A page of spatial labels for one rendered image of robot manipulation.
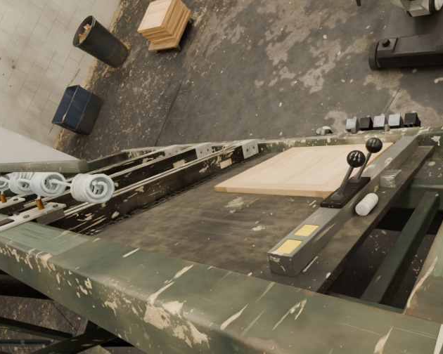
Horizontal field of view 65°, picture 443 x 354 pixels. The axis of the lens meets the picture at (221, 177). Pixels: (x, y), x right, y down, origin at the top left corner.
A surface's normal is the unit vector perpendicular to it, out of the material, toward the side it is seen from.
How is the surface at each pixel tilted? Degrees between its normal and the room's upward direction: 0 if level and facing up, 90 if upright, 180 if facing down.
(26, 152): 90
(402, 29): 0
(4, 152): 90
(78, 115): 90
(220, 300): 52
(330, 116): 0
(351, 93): 0
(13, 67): 90
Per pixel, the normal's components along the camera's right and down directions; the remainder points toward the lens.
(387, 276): -0.19, -0.95
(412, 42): -0.62, -0.34
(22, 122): 0.70, 0.17
